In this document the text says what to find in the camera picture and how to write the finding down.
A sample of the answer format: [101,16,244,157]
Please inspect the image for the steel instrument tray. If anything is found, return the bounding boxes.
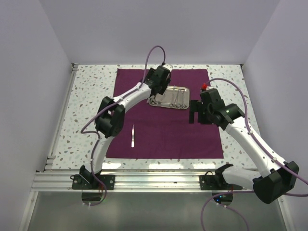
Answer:
[147,85,190,110]

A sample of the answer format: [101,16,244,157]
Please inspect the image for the wide steel tweezers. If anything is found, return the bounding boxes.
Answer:
[131,124,135,148]

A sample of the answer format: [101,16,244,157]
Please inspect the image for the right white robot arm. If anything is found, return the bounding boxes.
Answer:
[189,87,299,204]

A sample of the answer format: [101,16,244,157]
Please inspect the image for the aluminium mounting rail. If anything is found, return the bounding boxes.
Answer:
[31,169,284,193]

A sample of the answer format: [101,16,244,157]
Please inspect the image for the steel scissors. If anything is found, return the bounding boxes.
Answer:
[177,88,186,109]

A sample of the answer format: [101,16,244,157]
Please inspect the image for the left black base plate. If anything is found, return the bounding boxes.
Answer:
[70,174,116,190]

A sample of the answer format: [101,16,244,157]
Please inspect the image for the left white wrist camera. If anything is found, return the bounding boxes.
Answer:
[162,64,173,72]

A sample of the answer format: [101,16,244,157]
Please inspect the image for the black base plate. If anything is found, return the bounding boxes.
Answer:
[199,171,243,191]
[70,174,116,190]

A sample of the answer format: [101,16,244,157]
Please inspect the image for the purple surgical cloth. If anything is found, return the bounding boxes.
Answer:
[106,69,223,159]

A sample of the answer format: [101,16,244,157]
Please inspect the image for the steel forceps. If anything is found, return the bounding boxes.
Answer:
[169,85,178,108]

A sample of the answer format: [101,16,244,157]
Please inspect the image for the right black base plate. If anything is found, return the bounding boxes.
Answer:
[199,171,243,191]

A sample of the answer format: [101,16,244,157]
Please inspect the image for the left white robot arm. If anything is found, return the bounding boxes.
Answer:
[79,64,173,189]

